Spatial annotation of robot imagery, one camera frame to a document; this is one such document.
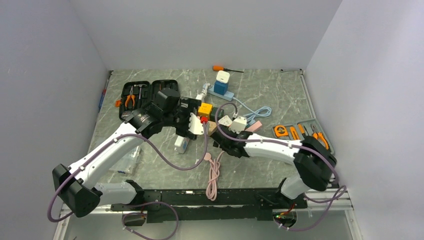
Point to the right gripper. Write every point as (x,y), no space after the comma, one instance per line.
(216,144)

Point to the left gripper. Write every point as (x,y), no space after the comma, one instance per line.
(192,107)

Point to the white cube socket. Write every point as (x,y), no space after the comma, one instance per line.
(225,121)

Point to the pink power strip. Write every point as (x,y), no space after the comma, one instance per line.
(254,127)

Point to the beige cube socket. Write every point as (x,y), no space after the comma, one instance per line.
(212,127)

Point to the yellow cube socket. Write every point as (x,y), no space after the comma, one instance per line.
(205,110)

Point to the white long power strip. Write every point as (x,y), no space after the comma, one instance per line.
(182,144)

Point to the dark green cube socket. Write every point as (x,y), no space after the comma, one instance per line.
(215,112)

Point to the black tool case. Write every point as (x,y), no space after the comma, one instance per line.
(145,93)

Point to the light blue power strip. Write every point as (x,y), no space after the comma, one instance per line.
(228,96)

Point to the blue cube socket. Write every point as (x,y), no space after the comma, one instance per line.
(220,88)

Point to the grey tool tray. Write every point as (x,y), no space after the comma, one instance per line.
(304,129)

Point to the clear plastic screw box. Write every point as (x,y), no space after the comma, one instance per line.
(128,162)

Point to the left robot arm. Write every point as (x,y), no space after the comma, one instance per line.
(78,185)

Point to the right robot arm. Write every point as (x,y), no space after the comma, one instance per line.
(314,164)

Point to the white charger plug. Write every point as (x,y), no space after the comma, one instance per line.
(223,76)

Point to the orange pliers in case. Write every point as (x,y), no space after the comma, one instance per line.
(130,99)

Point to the orange tape measure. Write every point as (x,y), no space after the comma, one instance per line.
(280,131)

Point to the orange utility knife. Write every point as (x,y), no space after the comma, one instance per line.
(294,133)

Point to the orange pliers in tray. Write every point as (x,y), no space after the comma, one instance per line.
(319,136)

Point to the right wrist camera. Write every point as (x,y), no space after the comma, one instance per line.
(238,124)

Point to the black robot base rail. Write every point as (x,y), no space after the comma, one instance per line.
(193,205)

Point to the orange handled screwdriver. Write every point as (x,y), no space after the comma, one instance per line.
(218,68)

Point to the blue pen at wall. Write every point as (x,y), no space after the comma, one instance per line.
(102,96)

